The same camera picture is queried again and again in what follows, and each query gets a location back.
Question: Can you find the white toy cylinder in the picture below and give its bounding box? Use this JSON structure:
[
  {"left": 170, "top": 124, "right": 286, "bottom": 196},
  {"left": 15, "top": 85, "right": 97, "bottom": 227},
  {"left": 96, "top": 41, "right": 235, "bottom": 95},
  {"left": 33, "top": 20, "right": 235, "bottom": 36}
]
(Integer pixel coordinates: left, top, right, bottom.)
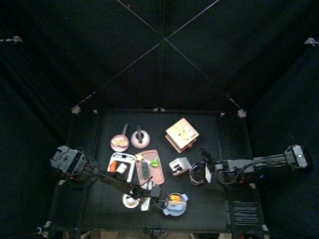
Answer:
[{"left": 116, "top": 162, "right": 128, "bottom": 175}]

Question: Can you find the blue toy pot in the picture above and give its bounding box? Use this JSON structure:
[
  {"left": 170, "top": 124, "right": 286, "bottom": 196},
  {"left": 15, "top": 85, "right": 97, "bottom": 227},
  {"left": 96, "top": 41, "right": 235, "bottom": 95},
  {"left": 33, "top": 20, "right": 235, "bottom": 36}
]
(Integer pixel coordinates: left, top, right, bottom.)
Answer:
[{"left": 161, "top": 192, "right": 190, "bottom": 218}]

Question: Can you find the wooden toy box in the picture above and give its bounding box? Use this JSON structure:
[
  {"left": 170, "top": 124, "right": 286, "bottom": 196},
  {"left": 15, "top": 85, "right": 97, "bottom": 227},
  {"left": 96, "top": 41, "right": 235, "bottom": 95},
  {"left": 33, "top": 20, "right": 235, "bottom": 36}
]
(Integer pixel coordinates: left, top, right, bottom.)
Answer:
[{"left": 164, "top": 117, "right": 200, "bottom": 154}]

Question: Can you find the black toy spatula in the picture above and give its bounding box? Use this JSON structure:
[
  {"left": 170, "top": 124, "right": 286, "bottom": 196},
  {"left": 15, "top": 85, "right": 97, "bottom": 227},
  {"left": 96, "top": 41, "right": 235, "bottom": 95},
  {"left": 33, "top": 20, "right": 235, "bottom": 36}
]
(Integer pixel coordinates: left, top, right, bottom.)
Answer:
[{"left": 135, "top": 124, "right": 144, "bottom": 145}]

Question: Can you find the pink frying pan with eggs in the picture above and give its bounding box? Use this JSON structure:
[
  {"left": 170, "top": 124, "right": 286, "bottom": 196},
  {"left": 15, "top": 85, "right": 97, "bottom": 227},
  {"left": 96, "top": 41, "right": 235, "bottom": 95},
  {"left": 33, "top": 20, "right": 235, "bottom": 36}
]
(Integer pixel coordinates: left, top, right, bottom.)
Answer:
[{"left": 109, "top": 123, "right": 131, "bottom": 153}]

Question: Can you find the pink cutting board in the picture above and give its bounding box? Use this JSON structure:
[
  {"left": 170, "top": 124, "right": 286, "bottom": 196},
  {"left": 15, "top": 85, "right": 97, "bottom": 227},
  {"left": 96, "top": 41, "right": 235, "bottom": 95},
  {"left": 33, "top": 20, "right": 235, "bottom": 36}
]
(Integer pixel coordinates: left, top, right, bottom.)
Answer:
[{"left": 135, "top": 148, "right": 165, "bottom": 187}]

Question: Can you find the white tray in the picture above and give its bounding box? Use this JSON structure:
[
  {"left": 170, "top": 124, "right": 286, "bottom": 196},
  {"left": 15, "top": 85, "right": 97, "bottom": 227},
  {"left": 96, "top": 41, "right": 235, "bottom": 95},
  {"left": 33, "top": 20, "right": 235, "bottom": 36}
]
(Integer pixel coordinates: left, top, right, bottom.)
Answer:
[{"left": 105, "top": 151, "right": 137, "bottom": 184}]

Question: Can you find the white toy bowl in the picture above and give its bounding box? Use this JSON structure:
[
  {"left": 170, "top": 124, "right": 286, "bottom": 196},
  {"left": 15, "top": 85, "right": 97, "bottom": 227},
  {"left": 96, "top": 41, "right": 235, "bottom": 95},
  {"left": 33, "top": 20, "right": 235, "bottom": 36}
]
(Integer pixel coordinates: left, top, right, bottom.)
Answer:
[{"left": 121, "top": 193, "right": 141, "bottom": 209}]

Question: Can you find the orange toy carrot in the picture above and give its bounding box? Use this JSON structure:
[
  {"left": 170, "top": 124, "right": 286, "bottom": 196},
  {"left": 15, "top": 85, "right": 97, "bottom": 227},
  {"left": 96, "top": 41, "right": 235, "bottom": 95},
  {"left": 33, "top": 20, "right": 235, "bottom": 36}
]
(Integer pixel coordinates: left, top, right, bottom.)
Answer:
[{"left": 108, "top": 160, "right": 120, "bottom": 173}]

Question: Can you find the orange toy food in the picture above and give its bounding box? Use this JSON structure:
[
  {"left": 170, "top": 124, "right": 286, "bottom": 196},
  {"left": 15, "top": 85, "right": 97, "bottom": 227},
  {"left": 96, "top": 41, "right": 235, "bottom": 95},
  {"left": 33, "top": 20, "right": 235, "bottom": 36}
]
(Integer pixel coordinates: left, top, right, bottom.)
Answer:
[{"left": 168, "top": 193, "right": 184, "bottom": 204}]

